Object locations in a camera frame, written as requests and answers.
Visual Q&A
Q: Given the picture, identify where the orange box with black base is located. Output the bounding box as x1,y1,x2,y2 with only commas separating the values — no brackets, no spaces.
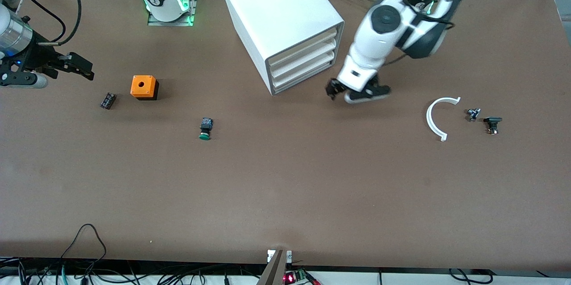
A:
130,75,159,101

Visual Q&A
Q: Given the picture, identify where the grey camera mount beam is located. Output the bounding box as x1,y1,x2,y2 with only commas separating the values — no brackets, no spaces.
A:
257,249,287,285

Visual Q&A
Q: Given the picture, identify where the black looped cable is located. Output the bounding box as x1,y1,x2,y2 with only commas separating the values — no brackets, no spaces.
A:
60,224,108,273

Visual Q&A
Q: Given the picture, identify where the silver mount bracket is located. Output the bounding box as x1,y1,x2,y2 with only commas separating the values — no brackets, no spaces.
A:
268,249,293,263

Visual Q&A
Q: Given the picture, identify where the green mushroom push button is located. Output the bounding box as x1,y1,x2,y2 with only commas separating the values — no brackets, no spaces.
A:
199,117,214,141

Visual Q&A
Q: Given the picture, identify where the white drawer cabinet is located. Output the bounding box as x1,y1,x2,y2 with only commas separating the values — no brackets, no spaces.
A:
219,0,345,96

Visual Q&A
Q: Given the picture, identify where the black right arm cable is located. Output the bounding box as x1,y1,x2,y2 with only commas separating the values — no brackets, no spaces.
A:
25,0,83,47

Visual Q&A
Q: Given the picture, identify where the white plastic drawer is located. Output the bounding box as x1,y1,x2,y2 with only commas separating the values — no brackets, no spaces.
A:
271,39,337,78
270,27,338,68
272,51,335,91

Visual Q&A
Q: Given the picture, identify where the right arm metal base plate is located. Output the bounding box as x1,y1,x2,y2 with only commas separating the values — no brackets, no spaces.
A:
147,0,199,27

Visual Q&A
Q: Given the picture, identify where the black left camera bracket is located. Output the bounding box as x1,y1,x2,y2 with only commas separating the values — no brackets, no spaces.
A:
356,75,389,98

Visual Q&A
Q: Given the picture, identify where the black coiled cable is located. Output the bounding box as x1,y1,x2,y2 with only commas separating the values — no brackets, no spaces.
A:
448,268,493,285

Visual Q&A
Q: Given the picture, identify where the circuit board with red light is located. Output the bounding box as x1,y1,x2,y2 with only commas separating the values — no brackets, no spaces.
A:
284,269,309,285

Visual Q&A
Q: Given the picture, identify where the white curved plastic arc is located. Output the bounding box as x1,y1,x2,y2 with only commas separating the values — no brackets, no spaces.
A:
426,96,461,142

